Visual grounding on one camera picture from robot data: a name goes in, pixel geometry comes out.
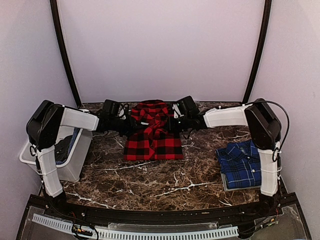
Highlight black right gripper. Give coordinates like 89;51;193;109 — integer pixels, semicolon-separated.
163;114;191;133

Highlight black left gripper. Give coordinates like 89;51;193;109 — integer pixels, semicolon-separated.
109;114;143;137

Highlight red black plaid shirt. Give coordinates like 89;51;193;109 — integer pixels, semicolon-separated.
123;100;184;161

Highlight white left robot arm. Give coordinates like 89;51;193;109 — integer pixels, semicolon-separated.
26;99;137;198

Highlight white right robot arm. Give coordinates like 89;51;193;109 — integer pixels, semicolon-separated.
165;96;285;197

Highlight blue checked shirt in bin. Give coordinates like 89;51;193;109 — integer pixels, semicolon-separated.
68;128;80;157

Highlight folded grey shirt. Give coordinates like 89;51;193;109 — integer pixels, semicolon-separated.
220;173;261;192

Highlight black shirt in bin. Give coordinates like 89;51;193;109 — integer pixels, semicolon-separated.
54;135;72;165

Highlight white plastic laundry bin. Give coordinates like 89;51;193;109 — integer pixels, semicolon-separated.
19;108;93;183

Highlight folded blue plaid shirt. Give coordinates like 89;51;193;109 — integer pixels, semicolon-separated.
215;140;262;190

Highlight white slotted cable duct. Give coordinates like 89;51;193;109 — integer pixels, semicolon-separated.
31;213;239;240

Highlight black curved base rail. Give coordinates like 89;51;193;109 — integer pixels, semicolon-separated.
27;192;298;226

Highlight left black frame post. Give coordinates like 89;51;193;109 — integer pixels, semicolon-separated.
49;0;82;108

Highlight black frame post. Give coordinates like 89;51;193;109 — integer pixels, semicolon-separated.
242;0;272;104
49;0;82;108

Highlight right black frame post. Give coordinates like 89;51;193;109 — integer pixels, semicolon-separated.
242;0;272;104

